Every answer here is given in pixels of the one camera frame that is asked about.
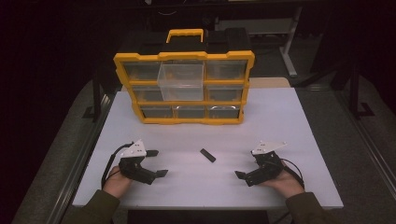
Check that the black metal stand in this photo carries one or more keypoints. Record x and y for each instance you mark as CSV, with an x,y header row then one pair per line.
x,y
355,93
97,96

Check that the yellow black drawer organizer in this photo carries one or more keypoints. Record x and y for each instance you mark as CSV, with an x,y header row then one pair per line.
x,y
190,109

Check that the clear plastic drawer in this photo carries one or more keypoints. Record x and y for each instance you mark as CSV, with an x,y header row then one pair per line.
x,y
180,81

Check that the person's left hand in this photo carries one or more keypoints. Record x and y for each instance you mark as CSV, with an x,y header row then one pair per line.
x,y
115,184

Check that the person's right hand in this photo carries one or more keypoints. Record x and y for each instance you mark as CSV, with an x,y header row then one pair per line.
x,y
285,183

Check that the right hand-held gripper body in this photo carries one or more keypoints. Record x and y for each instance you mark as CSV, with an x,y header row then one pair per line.
x,y
264,169

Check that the black case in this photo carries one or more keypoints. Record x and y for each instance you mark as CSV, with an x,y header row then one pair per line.
x,y
232,39

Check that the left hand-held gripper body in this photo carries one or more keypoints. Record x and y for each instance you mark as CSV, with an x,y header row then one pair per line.
x,y
134,168

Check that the small black rectangular block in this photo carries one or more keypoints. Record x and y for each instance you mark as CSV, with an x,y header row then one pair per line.
x,y
207,155

